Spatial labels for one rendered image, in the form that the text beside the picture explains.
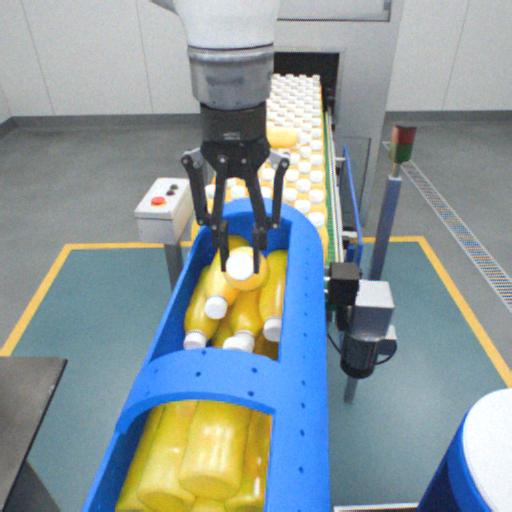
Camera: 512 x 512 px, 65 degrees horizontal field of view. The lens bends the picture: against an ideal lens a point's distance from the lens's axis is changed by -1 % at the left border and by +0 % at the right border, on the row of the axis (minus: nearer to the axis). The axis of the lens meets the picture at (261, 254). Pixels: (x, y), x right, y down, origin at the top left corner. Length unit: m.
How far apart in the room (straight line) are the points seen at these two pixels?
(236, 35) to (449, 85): 5.19
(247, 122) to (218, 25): 0.10
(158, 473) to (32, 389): 0.38
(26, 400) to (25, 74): 4.92
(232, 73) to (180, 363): 0.33
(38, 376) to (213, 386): 0.45
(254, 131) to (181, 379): 0.29
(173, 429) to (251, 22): 0.47
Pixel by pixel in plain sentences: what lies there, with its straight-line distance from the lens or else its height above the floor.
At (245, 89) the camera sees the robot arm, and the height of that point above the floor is 1.52.
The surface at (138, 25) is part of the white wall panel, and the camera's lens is 5.05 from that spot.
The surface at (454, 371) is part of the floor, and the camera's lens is 2.26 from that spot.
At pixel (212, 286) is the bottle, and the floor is 1.14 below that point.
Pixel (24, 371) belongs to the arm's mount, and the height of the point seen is 1.02.
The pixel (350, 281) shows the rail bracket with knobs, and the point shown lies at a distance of 1.01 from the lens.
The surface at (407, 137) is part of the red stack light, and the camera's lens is 1.22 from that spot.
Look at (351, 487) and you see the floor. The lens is 1.81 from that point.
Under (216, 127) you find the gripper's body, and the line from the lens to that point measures 0.46.
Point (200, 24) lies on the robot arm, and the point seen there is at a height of 1.58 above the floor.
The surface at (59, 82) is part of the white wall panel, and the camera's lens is 5.43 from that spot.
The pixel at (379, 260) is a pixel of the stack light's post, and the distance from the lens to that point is 1.43.
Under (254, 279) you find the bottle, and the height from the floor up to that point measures 1.24.
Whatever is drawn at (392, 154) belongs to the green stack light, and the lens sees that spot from 1.24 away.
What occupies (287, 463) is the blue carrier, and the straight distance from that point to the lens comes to 0.47.
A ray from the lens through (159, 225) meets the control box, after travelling 1.10.
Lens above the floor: 1.63
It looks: 36 degrees down
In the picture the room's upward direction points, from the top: straight up
